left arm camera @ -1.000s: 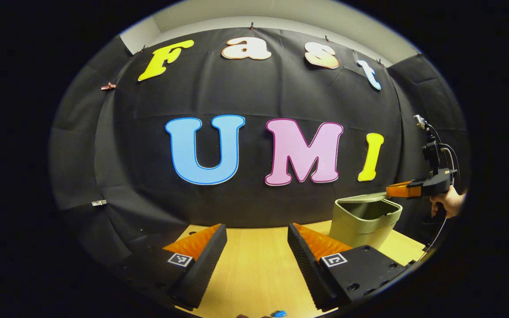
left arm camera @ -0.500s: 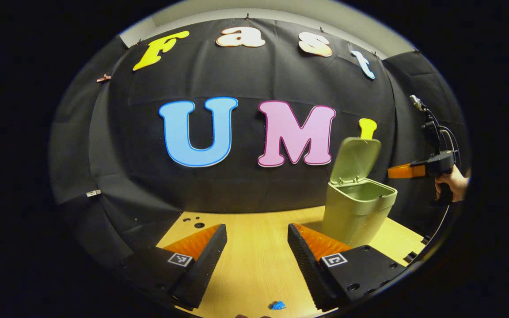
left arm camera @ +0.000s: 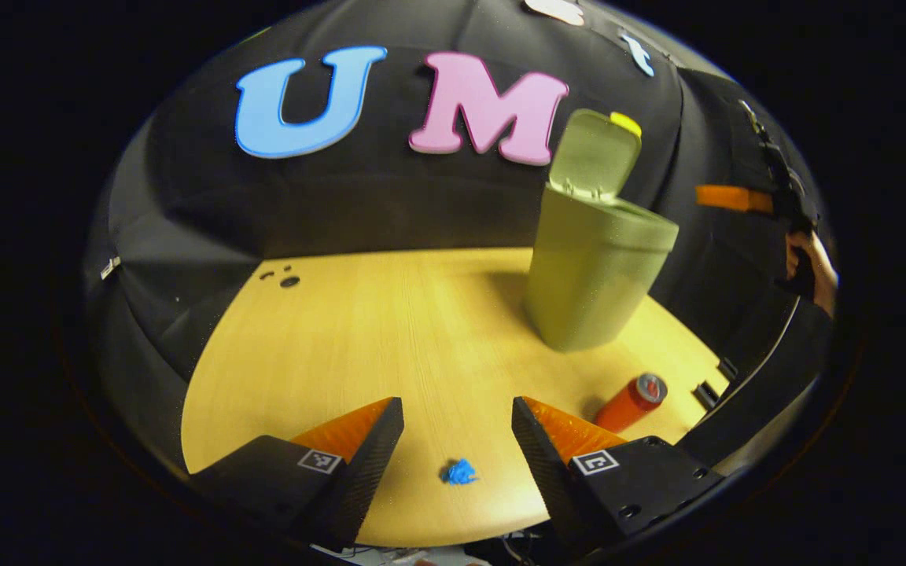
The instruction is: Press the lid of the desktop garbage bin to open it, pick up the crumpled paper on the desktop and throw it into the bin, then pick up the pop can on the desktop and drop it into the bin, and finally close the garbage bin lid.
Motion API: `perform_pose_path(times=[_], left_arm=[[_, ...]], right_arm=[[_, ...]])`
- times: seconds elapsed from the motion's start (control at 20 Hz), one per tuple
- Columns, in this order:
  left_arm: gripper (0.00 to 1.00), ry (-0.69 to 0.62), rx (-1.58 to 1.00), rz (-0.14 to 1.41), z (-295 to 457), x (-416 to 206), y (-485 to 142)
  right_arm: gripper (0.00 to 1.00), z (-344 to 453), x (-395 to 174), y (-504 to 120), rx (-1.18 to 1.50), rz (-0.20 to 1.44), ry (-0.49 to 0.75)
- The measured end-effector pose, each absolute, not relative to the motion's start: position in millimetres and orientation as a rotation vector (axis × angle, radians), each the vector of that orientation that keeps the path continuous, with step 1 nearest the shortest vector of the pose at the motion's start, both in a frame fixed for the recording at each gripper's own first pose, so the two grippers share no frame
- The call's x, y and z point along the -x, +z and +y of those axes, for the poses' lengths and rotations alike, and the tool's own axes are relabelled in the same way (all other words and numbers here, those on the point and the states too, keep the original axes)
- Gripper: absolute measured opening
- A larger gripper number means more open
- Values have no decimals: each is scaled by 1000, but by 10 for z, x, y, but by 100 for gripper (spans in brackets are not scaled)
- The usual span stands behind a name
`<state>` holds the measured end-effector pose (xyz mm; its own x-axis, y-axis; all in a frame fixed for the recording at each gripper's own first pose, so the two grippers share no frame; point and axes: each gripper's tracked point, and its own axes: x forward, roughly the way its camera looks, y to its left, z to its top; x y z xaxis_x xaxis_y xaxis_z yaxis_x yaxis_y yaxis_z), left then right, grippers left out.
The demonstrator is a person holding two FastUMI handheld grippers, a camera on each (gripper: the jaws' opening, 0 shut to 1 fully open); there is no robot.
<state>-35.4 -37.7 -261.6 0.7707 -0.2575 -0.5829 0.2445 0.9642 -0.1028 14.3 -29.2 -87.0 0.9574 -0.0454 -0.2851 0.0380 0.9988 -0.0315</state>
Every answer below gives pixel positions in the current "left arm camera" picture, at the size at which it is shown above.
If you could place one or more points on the light wooden desktop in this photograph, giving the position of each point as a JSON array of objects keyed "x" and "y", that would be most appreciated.
[{"x": 390, "y": 338}]

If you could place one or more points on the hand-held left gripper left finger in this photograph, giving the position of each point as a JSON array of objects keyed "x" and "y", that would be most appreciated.
[{"x": 370, "y": 456}]

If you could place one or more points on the black backdrop cloth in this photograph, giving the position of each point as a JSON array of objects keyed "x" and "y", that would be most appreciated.
[{"x": 390, "y": 204}]

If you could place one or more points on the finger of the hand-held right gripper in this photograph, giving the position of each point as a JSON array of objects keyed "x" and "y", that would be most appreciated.
[{"x": 732, "y": 198}]

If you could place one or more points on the white cloth clip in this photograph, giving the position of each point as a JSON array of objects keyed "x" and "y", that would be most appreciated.
[{"x": 111, "y": 268}]

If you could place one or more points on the red pop can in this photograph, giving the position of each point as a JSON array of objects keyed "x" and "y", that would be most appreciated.
[{"x": 626, "y": 405}]

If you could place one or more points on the black table clamp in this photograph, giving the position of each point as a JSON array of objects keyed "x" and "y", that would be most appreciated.
[
  {"x": 728, "y": 369},
  {"x": 706, "y": 395}
]

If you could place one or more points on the pale green desktop garbage bin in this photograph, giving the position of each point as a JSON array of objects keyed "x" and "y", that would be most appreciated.
[{"x": 591, "y": 275}]

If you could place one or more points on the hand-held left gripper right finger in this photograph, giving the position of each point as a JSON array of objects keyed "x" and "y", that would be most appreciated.
[{"x": 539, "y": 464}]

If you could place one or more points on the blue paper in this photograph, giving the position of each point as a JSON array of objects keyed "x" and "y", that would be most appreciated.
[{"x": 459, "y": 472}]

